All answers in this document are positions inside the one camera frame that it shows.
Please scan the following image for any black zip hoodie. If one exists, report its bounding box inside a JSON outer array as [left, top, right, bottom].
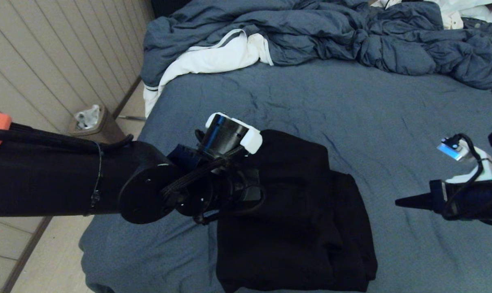
[[215, 129, 378, 293]]

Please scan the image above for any blue bed sheet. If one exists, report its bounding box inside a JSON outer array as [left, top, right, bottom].
[[78, 59, 492, 293]]

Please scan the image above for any white garment with grey stripe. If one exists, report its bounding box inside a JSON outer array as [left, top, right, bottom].
[[143, 28, 274, 118]]

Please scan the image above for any beige trash bin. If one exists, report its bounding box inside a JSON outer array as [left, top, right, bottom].
[[67, 104, 126, 144]]

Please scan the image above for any rumpled blue duvet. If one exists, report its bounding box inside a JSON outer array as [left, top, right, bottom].
[[141, 0, 492, 90]]

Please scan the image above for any clear plastic bin bag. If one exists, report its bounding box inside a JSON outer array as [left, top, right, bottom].
[[74, 104, 101, 130]]

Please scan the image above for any cream rumpled garment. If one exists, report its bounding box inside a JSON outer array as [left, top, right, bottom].
[[371, 0, 464, 29]]

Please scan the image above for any white pillow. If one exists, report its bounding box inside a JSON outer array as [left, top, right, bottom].
[[433, 0, 492, 23]]

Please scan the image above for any black headboard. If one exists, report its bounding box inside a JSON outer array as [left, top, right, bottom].
[[150, 0, 194, 19]]

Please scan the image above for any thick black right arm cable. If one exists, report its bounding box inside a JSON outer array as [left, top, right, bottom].
[[441, 133, 492, 227]]

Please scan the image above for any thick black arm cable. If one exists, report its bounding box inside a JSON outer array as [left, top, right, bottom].
[[441, 133, 492, 227], [0, 128, 246, 196]]

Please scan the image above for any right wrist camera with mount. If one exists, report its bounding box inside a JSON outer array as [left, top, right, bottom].
[[437, 133, 492, 184]]

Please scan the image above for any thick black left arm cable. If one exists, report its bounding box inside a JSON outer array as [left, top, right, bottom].
[[0, 128, 246, 196]]

